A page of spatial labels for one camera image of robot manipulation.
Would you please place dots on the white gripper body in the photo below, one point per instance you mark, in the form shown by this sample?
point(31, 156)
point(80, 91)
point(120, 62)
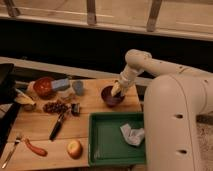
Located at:
point(127, 77)

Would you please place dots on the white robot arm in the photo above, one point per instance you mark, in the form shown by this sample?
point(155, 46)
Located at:
point(172, 101)

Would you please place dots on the purple bowl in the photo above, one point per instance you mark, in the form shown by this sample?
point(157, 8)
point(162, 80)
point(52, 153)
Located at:
point(111, 101)

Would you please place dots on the red bowl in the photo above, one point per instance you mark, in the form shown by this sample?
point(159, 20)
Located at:
point(43, 87)

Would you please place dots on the crumpled white cloth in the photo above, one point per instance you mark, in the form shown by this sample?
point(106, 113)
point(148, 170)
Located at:
point(131, 136)

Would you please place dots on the small dark metal cup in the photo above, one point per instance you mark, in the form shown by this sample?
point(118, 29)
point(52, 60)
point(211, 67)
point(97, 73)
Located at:
point(75, 109)

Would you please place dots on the blue sponge block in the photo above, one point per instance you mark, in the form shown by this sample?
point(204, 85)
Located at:
point(60, 85)

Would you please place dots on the green plastic tray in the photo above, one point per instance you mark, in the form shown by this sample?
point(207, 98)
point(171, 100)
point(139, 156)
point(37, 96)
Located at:
point(106, 144)

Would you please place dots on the bunch of dark grapes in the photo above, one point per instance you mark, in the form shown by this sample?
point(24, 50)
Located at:
point(55, 107)

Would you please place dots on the yellow apple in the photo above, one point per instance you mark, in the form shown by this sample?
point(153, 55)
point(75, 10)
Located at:
point(74, 149)

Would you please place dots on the wooden cutting board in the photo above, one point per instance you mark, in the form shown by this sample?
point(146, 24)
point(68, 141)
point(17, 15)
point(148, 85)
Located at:
point(37, 126)

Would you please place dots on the yellow banana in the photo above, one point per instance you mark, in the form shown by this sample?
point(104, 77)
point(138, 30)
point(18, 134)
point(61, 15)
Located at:
point(28, 104)

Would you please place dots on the orange sausage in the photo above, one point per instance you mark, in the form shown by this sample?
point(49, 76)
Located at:
point(37, 150)

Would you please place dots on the black object at left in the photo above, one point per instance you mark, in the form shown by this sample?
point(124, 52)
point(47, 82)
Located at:
point(7, 96)

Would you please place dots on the silver fork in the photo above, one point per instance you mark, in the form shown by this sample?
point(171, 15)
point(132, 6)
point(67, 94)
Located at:
point(16, 142)

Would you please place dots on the black handled knife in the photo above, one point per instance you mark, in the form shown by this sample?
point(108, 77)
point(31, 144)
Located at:
point(57, 127)

